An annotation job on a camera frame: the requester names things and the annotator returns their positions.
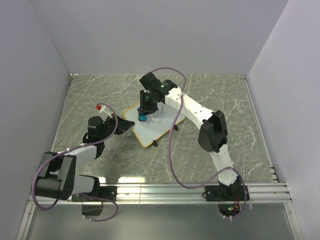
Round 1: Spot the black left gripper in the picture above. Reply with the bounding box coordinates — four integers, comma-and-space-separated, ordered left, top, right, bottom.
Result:
99, 113, 134, 141

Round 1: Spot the blue whiteboard eraser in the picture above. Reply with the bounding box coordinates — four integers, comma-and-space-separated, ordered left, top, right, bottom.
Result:
137, 106, 148, 122

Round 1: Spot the yellow framed whiteboard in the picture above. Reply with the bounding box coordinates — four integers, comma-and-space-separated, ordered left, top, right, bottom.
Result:
123, 102, 178, 148

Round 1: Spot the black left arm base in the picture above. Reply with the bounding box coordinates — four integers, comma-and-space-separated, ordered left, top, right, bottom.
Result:
71, 185, 118, 202

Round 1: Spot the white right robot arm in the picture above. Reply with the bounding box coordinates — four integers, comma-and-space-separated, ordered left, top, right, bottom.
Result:
138, 72, 246, 201

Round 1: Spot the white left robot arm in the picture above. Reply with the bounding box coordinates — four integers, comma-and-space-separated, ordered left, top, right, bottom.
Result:
31, 114, 135, 201

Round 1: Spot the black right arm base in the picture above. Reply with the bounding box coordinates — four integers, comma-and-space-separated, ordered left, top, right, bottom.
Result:
201, 185, 250, 202

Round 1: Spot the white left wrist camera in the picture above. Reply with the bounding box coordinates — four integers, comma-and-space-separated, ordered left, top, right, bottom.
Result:
95, 104, 115, 120

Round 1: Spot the aluminium right side rail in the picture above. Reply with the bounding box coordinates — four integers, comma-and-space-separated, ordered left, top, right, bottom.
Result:
241, 75, 280, 183

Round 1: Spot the aluminium front mounting rail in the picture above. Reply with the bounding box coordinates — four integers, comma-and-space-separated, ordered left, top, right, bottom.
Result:
15, 182, 293, 240

